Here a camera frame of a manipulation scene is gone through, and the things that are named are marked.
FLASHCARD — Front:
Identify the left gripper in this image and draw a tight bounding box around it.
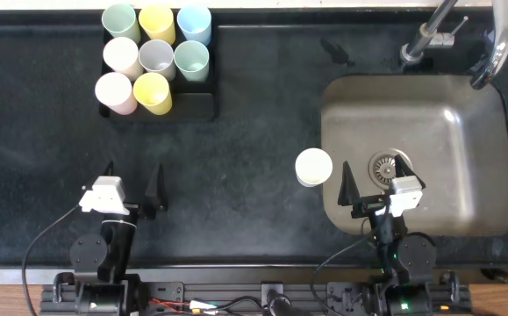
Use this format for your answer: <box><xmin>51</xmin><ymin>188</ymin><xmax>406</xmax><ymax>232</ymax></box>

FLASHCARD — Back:
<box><xmin>103</xmin><ymin>161</ymin><xmax>169</xmax><ymax>220</ymax></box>

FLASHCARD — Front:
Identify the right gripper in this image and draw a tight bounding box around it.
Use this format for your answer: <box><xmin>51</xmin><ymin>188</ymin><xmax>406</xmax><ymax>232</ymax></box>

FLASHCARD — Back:
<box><xmin>337</xmin><ymin>154</ymin><xmax>426</xmax><ymax>219</ymax></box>

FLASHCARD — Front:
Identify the white cup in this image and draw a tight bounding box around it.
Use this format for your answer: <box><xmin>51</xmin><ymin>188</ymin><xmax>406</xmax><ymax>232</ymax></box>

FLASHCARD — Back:
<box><xmin>294</xmin><ymin>147</ymin><xmax>334</xmax><ymax>189</ymax></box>

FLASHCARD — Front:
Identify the steel sink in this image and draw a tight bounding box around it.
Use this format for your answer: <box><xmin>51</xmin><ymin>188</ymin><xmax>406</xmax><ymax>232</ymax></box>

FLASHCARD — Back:
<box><xmin>321</xmin><ymin>74</ymin><xmax>508</xmax><ymax>237</ymax></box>

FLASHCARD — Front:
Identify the yellow cup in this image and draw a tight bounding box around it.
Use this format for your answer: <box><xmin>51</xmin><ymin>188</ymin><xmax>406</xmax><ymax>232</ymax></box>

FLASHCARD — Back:
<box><xmin>132</xmin><ymin>72</ymin><xmax>174</xmax><ymax>116</ymax></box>
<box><xmin>138</xmin><ymin>4</ymin><xmax>177</xmax><ymax>46</ymax></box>

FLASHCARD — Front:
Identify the pink cup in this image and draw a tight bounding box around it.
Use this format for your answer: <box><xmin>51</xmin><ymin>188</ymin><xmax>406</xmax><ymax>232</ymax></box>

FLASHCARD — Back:
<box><xmin>94</xmin><ymin>71</ymin><xmax>139</xmax><ymax>116</ymax></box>

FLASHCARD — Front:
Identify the black tray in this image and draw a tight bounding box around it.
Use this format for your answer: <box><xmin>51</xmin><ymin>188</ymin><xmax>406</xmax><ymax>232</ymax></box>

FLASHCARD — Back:
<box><xmin>98</xmin><ymin>8</ymin><xmax>218</xmax><ymax>123</ymax></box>

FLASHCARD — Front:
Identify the grey cup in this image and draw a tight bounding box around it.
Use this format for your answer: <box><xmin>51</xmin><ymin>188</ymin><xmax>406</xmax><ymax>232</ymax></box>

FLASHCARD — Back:
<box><xmin>138</xmin><ymin>39</ymin><xmax>177</xmax><ymax>82</ymax></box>

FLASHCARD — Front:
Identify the beige cup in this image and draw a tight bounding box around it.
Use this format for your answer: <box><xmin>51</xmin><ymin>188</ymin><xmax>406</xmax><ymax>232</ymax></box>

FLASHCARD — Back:
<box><xmin>102</xmin><ymin>36</ymin><xmax>144</xmax><ymax>82</ymax></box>

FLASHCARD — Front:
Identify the green cup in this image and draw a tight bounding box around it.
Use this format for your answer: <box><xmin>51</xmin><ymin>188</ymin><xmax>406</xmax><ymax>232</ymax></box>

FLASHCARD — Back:
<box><xmin>101</xmin><ymin>3</ymin><xmax>142</xmax><ymax>44</ymax></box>
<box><xmin>173</xmin><ymin>39</ymin><xmax>211</xmax><ymax>83</ymax></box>

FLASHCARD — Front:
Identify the steel tap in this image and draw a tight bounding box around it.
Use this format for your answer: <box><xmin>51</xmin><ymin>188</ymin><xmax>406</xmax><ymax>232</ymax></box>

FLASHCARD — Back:
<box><xmin>398</xmin><ymin>0</ymin><xmax>508</xmax><ymax>91</ymax></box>

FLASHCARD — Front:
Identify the blue cup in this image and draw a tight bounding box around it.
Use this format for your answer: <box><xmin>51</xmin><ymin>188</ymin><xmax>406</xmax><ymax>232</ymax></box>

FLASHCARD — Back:
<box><xmin>176</xmin><ymin>4</ymin><xmax>213</xmax><ymax>47</ymax></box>

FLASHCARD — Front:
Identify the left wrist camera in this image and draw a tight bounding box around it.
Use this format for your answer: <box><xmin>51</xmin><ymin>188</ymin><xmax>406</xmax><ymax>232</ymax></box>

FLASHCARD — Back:
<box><xmin>78</xmin><ymin>176</ymin><xmax>131</xmax><ymax>216</ymax></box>

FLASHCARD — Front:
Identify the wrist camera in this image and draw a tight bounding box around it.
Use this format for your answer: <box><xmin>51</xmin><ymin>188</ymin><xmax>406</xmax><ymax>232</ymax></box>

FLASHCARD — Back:
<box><xmin>384</xmin><ymin>176</ymin><xmax>425</xmax><ymax>218</ymax></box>
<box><xmin>78</xmin><ymin>176</ymin><xmax>131</xmax><ymax>216</ymax></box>

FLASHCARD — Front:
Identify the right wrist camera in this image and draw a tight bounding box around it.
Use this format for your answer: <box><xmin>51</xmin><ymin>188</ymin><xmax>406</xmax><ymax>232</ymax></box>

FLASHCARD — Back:
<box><xmin>384</xmin><ymin>176</ymin><xmax>425</xmax><ymax>218</ymax></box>

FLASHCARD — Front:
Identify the mounting rail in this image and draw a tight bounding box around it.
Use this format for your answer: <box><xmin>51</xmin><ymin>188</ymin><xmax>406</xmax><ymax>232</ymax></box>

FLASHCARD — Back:
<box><xmin>40</xmin><ymin>280</ymin><xmax>474</xmax><ymax>316</ymax></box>

